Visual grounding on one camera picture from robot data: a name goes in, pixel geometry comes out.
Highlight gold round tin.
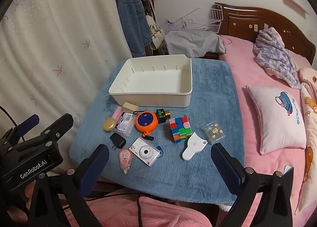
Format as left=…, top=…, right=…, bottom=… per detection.
left=103, top=118, right=117, bottom=132

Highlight blue denim jacket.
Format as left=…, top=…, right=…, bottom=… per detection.
left=111, top=0, right=153, bottom=57

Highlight cream tote bag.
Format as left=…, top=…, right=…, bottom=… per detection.
left=149, top=24, right=166, bottom=50

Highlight purple floral blanket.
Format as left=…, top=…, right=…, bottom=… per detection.
left=253, top=27, right=301, bottom=90

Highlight pink correction tape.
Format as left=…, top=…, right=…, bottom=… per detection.
left=118, top=149, right=132, bottom=174

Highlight pink cartoon print pillow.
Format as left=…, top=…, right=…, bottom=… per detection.
left=246, top=84, right=307, bottom=155

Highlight white body tape measure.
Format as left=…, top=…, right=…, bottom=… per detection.
left=182, top=131, right=209, bottom=161

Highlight orange round reel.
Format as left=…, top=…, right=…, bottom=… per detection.
left=135, top=110, right=158, bottom=140

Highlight black charger plug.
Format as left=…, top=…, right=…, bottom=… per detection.
left=110, top=132, right=126, bottom=150

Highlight pink fluffy clothing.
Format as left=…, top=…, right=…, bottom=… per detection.
left=66, top=196, right=213, bottom=227

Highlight blue fluffy mat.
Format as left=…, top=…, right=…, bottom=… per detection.
left=69, top=58, right=245, bottom=205

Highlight bear print quilt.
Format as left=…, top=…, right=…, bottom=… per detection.
left=295, top=67, right=317, bottom=215

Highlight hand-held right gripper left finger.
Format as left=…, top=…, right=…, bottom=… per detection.
left=26, top=144, right=110, bottom=227

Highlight beige rectangular block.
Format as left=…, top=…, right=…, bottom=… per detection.
left=123, top=102, right=138, bottom=113

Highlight dark wooden headboard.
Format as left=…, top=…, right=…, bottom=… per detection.
left=214, top=2, right=316, bottom=65

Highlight grey cloth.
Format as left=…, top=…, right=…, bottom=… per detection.
left=165, top=31, right=226, bottom=58

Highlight pink bed sheet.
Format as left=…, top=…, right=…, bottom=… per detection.
left=218, top=35, right=317, bottom=227

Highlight pink wall shelf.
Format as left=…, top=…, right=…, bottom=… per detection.
left=282, top=0, right=310, bottom=15

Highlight white plastic storage bin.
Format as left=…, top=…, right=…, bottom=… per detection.
left=108, top=55, right=193, bottom=108

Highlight small clear box yellow pieces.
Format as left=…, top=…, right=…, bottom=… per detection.
left=203, top=122, right=225, bottom=145

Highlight white wire rack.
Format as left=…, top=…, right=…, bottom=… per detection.
left=165, top=4, right=223, bottom=34

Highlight white patterned curtain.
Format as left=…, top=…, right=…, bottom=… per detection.
left=0, top=0, right=133, bottom=143

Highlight person's left hand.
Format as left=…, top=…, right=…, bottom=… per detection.
left=7, top=182, right=38, bottom=217

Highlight clear plastic labelled box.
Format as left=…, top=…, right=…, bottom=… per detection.
left=116, top=112, right=134, bottom=138

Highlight black cable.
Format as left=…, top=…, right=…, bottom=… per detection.
left=136, top=193, right=149, bottom=227
left=0, top=105, right=25, bottom=140

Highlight green small toy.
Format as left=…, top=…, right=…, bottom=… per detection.
left=156, top=109, right=171, bottom=124

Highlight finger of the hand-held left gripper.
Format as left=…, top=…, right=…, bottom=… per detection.
left=10, top=113, right=74, bottom=153
left=0, top=114, right=40, bottom=143

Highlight multicolour puzzle cube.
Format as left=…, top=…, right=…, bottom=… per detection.
left=169, top=116, right=193, bottom=143

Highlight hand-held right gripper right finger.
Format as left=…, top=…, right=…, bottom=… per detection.
left=210, top=143, right=294, bottom=227

